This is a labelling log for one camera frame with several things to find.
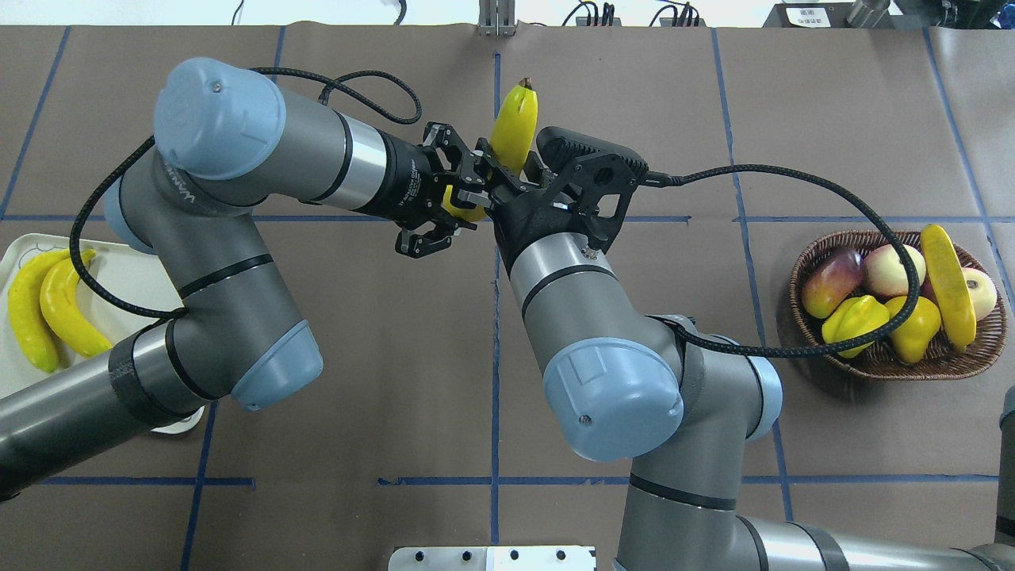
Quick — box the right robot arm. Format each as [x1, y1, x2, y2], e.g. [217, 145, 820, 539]
[475, 128, 1013, 570]

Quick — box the pink white apple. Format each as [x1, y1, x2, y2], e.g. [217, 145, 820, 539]
[860, 244, 910, 299]

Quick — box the yellow pear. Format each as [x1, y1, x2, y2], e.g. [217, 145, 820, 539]
[889, 296, 942, 365]

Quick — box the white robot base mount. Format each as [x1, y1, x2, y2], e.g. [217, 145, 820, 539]
[388, 545, 597, 570]

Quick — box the white bear tray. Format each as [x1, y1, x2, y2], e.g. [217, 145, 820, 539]
[1, 232, 180, 397]

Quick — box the black braided cable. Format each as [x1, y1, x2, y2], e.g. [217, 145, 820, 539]
[642, 164, 921, 359]

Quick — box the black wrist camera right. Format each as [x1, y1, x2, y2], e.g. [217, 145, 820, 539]
[537, 126, 649, 247]

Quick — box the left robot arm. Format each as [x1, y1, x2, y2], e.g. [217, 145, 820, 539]
[2, 57, 482, 501]

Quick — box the red yellow mango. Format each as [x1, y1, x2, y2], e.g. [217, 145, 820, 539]
[802, 247, 863, 319]

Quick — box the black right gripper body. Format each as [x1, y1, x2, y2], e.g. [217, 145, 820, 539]
[492, 171, 611, 270]

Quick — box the aluminium frame post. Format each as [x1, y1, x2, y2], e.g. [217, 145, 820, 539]
[477, 0, 517, 37]

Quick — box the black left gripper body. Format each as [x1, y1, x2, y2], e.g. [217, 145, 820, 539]
[383, 132, 435, 227]

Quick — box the yellow banana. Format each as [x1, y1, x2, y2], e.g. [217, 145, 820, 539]
[920, 224, 976, 354]
[40, 257, 112, 358]
[442, 76, 539, 220]
[7, 249, 69, 374]

